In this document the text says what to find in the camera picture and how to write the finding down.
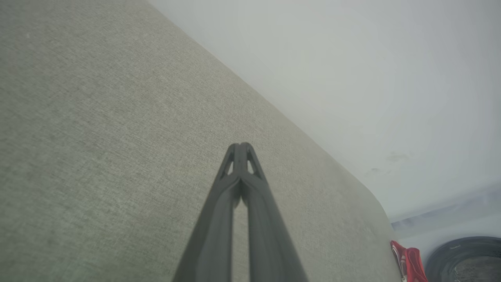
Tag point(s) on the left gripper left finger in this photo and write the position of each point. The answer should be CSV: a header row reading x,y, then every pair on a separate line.
x,y
215,235

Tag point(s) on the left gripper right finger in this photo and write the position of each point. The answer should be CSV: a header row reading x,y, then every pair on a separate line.
x,y
270,235

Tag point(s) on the red garment with white trim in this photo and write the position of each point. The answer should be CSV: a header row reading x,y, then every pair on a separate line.
x,y
410,260

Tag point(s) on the dark round basin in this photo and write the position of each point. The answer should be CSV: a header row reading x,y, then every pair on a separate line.
x,y
465,260

